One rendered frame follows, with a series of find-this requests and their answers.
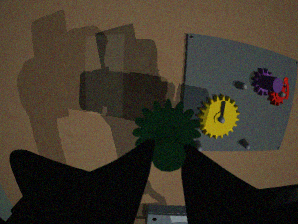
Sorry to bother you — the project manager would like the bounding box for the yellow gear with black stripe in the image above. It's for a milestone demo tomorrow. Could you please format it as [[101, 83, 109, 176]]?
[[198, 95, 239, 139]]

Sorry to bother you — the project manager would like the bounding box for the dark green gear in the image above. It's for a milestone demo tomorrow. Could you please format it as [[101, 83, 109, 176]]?
[[133, 99, 201, 172]]

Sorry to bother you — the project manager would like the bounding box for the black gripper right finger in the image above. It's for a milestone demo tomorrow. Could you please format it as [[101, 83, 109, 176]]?
[[181, 144, 298, 224]]

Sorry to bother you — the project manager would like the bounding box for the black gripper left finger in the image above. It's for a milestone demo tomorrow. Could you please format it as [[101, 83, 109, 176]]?
[[9, 139, 154, 224]]

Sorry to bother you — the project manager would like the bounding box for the purple gear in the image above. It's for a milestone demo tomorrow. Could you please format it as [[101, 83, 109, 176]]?
[[251, 68, 283, 96]]

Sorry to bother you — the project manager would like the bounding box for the red gear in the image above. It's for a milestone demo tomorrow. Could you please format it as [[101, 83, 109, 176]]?
[[267, 81, 286, 107]]

